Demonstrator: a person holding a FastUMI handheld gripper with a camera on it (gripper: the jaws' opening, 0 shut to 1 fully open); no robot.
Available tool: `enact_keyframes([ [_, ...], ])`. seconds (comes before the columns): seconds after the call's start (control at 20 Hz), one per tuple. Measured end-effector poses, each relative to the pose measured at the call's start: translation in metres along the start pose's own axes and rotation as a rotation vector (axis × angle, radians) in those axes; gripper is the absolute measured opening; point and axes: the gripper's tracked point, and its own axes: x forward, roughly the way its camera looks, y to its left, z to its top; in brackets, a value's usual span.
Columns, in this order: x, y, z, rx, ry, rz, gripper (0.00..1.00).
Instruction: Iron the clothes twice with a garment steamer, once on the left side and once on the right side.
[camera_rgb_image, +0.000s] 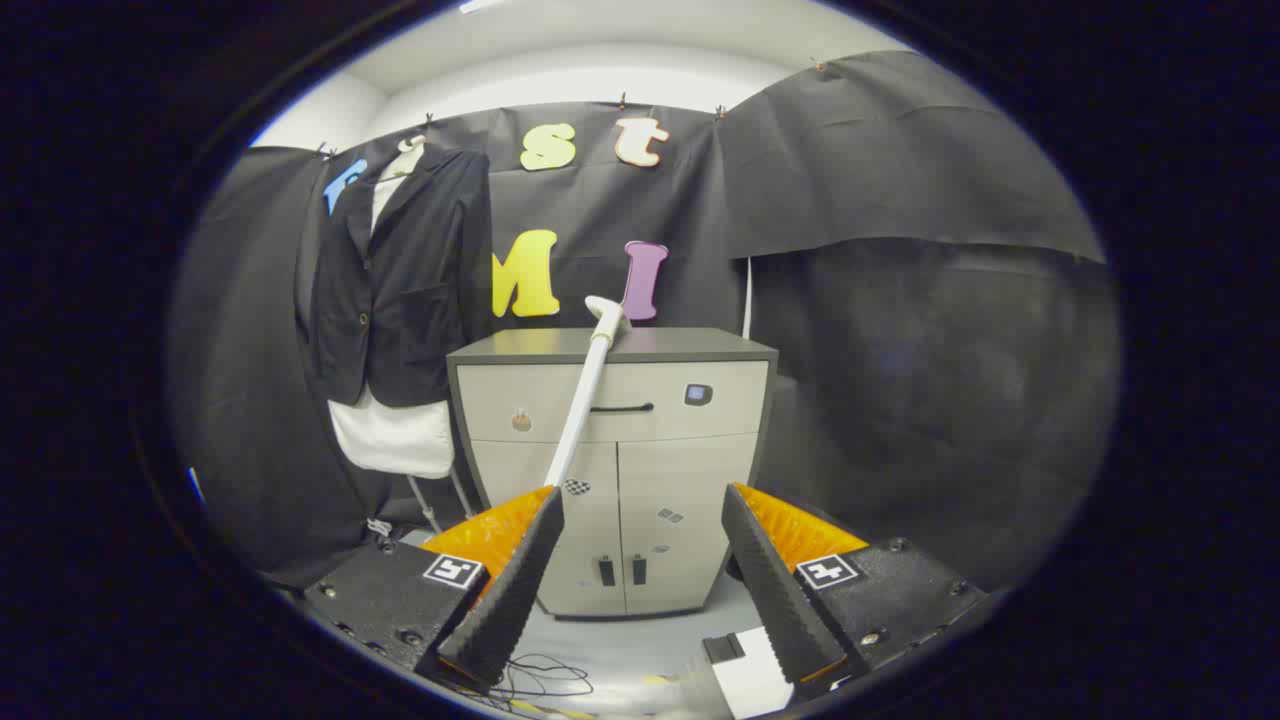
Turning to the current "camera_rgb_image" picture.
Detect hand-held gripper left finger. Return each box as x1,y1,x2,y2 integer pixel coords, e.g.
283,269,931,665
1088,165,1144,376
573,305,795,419
303,486,566,693

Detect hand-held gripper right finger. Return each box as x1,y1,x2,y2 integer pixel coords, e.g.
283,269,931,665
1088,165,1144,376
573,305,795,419
721,483,989,701

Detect white garment steamer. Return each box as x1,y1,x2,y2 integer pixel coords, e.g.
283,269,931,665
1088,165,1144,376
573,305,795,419
543,295,633,491

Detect black suit jacket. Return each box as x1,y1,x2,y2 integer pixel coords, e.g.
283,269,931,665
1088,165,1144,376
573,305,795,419
296,145,493,409

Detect white garment rack legs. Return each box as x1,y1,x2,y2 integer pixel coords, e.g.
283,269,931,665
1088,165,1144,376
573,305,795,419
405,470,476,536

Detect white and black box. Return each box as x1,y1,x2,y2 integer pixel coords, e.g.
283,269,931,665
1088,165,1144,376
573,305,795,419
700,625,796,719

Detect grey cabinet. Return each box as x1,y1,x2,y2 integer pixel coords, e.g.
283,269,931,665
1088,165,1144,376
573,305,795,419
447,327,779,619

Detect black backdrop cloth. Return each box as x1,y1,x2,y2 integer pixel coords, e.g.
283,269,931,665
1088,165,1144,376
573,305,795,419
168,50,1121,591

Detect black floor cables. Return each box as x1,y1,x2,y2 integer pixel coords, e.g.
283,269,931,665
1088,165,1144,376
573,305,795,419
480,652,596,716

